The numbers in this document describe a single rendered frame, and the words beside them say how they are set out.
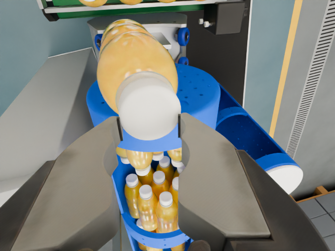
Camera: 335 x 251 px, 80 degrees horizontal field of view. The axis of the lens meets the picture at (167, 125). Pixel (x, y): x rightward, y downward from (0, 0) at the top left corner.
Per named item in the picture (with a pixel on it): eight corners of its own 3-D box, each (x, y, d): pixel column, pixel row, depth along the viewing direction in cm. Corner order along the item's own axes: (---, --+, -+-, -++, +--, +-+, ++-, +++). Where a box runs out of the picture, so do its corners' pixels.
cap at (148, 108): (122, 133, 14) (124, 149, 13) (112, 80, 12) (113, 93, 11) (175, 124, 15) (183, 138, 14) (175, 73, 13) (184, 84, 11)
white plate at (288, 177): (312, 179, 95) (310, 177, 96) (288, 157, 80) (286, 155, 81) (263, 210, 104) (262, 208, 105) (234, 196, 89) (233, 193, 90)
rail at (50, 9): (49, 11, 44) (45, 13, 42) (47, 7, 43) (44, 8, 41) (221, 1, 50) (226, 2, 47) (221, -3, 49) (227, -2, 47)
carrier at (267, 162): (229, 92, 164) (208, 72, 149) (311, 177, 96) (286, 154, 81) (204, 116, 174) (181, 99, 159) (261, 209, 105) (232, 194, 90)
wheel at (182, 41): (176, 47, 52) (184, 48, 51) (176, 28, 49) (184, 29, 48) (183, 43, 55) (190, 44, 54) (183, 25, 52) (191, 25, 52)
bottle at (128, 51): (106, 72, 30) (104, 155, 15) (95, 19, 26) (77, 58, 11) (153, 67, 31) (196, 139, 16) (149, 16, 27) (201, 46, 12)
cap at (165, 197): (168, 191, 63) (168, 188, 62) (174, 201, 60) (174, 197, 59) (157, 197, 61) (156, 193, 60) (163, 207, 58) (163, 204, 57)
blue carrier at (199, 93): (132, 232, 104) (142, 300, 82) (87, 68, 52) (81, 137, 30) (184, 216, 110) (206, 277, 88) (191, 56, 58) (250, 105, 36)
